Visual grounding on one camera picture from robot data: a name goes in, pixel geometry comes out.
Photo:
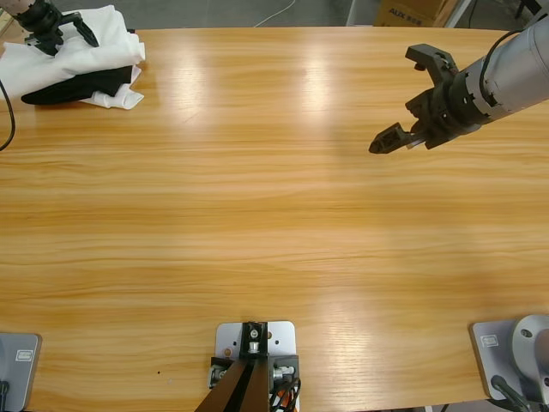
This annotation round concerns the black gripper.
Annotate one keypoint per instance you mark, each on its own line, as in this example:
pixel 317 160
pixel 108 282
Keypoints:
pixel 43 30
pixel 450 111

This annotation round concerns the grey base plate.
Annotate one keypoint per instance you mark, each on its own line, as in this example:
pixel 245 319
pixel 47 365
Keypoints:
pixel 21 369
pixel 491 343

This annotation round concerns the cardboard box with AUX print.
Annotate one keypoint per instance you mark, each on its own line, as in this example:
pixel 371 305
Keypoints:
pixel 407 13

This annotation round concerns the white metal frame leg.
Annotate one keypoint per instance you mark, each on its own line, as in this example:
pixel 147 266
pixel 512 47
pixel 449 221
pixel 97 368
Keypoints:
pixel 456 13
pixel 352 13

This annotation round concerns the pale garment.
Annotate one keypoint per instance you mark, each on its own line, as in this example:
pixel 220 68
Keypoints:
pixel 120 98

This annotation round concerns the white mount plate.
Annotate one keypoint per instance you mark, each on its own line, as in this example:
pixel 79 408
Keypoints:
pixel 283 339

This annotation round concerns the wooden crate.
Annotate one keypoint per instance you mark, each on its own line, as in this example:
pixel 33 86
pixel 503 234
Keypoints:
pixel 5 23

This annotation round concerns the dark camera post with bracket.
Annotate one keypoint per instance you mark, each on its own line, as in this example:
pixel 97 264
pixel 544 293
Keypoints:
pixel 244 377

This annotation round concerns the black garment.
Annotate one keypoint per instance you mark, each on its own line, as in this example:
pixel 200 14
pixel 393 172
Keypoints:
pixel 81 88

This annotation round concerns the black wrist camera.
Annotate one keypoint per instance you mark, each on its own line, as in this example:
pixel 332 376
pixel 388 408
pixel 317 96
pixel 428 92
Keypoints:
pixel 429 58

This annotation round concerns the white T-shirt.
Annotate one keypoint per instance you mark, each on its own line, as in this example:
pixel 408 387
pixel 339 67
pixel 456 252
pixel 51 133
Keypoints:
pixel 64 56

